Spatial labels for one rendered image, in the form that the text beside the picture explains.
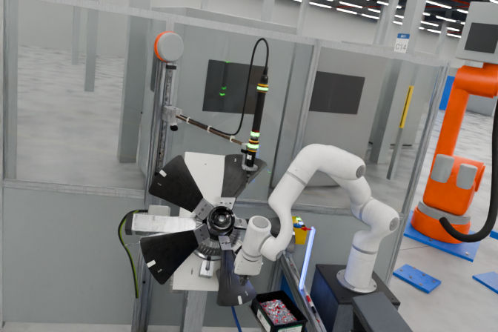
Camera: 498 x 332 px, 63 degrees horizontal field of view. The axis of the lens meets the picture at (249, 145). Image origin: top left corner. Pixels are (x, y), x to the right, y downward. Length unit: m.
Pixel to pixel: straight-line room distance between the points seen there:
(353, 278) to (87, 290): 1.69
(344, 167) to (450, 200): 3.84
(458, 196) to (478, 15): 2.03
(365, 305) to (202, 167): 1.12
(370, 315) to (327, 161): 0.54
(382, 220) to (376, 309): 0.56
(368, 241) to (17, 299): 2.16
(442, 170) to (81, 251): 3.98
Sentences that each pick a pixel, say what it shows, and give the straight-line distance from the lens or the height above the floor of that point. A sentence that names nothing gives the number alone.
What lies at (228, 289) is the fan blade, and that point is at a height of 0.99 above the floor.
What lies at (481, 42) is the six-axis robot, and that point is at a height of 2.35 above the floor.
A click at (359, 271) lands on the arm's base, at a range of 2.02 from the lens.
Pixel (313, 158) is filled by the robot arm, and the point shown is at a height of 1.60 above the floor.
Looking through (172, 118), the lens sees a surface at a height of 1.53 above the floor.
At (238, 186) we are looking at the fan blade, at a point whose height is 1.33.
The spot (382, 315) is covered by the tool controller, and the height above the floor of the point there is 1.24.
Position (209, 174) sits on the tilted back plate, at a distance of 2.13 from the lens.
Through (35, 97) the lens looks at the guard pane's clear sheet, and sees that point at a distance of 2.52.
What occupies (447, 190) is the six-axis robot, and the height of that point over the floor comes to 0.65.
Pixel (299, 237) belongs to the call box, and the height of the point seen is 1.02.
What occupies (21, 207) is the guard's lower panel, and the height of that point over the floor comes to 0.84.
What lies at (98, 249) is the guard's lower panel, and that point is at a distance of 2.75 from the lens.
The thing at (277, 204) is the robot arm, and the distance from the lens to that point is 1.49.
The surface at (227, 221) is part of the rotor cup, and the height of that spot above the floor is 1.22.
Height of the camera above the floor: 1.98
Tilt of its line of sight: 14 degrees down
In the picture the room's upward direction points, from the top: 9 degrees clockwise
